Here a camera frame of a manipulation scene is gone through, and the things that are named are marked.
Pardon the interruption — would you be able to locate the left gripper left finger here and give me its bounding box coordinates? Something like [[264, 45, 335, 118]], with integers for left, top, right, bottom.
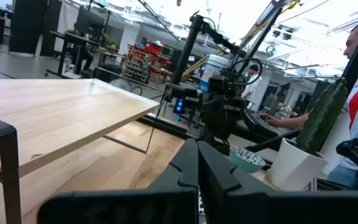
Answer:
[[147, 138, 200, 190]]

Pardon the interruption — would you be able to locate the black monitor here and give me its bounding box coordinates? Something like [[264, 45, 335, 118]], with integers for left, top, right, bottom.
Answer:
[[75, 6, 105, 38]]

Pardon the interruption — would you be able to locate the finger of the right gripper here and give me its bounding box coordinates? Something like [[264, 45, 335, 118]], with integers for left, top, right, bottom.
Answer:
[[218, 120, 233, 154], [199, 119, 219, 147]]

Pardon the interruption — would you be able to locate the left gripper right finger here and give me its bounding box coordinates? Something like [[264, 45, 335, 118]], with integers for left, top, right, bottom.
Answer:
[[198, 141, 270, 224]]

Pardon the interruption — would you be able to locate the black frame upright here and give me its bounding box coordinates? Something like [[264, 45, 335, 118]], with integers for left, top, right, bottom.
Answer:
[[239, 0, 288, 74]]

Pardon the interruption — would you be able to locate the white bottle blue label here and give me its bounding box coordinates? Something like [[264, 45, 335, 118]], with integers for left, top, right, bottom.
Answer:
[[198, 54, 231, 93]]

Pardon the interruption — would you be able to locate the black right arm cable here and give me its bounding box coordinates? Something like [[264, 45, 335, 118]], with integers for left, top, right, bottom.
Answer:
[[228, 57, 264, 86]]

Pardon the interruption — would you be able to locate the wooden riser shelf black frame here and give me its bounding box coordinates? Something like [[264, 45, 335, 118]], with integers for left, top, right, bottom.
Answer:
[[0, 78, 167, 224]]

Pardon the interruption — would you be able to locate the black aluminium frame rail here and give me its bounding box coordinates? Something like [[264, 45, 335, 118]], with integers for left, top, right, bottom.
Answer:
[[137, 113, 303, 153]]

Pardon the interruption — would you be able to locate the black desk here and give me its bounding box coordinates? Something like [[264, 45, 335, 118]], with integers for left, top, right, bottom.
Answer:
[[44, 30, 127, 78]]

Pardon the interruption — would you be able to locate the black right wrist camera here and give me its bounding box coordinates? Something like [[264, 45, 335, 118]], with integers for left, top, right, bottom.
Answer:
[[208, 75, 230, 94]]

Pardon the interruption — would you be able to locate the black keyboard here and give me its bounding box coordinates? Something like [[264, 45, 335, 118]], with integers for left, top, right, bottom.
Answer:
[[244, 110, 291, 139]]

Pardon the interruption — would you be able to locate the storage rack with red bins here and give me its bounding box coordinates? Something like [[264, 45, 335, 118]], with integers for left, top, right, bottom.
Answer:
[[122, 40, 174, 85]]

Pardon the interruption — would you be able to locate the teal patterned mini bowl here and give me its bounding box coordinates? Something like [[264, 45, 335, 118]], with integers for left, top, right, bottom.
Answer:
[[228, 146, 267, 174]]

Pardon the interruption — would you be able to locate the white hexagonal plant pot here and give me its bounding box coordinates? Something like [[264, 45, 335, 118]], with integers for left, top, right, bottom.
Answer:
[[265, 138, 329, 192]]

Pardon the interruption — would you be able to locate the green cactus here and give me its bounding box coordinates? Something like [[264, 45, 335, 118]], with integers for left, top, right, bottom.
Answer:
[[295, 77, 349, 157]]

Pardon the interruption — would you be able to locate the black partition panel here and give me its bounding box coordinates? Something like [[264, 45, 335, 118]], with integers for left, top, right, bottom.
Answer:
[[9, 0, 62, 57]]

